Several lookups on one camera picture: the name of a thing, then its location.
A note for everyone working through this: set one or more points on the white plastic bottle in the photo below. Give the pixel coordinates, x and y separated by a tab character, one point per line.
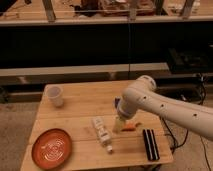
102	134

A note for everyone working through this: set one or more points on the orange carrot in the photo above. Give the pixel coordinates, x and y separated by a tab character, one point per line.
131	126

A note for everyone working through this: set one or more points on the translucent plastic cup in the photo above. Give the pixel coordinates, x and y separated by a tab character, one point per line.
55	95

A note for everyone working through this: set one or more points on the grey metal bench rail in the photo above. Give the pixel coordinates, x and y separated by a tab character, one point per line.
48	74

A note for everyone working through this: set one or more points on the blue sponge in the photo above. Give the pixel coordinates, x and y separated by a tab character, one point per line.
116	101

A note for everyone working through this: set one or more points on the wooden table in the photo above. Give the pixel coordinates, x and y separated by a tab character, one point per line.
82	102

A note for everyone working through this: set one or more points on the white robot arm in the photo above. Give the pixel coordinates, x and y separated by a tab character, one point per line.
140	95

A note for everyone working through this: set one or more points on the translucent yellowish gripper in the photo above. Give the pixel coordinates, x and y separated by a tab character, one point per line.
119	124

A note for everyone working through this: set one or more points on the orange ceramic bowl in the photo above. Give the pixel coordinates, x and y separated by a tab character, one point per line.
51	149

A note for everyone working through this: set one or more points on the black and white striped block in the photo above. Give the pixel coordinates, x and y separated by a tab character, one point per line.
150	145

